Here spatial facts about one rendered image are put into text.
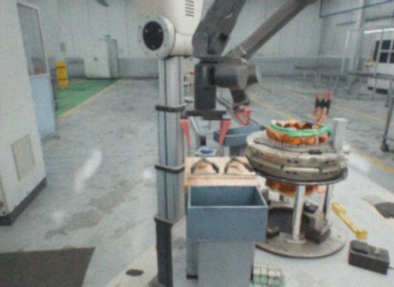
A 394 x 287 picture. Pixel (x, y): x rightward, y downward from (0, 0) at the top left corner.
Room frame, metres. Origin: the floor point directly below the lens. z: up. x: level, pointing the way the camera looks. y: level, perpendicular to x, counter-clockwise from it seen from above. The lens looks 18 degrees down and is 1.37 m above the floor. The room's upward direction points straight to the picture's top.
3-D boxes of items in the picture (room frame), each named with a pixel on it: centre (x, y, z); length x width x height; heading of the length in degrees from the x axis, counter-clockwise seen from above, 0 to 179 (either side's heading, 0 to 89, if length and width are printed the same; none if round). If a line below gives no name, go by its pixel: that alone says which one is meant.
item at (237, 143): (1.18, -0.21, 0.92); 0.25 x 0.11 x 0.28; 115
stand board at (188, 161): (0.74, -0.07, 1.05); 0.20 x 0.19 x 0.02; 1
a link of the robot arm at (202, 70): (0.72, -0.03, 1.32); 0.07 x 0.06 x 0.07; 59
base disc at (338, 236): (0.92, -0.33, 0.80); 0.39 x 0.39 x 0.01
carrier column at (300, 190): (0.79, -0.32, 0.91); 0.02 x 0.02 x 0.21
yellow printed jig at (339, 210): (0.93, -0.56, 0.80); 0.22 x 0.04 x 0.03; 179
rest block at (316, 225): (0.82, -0.41, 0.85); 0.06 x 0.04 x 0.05; 132
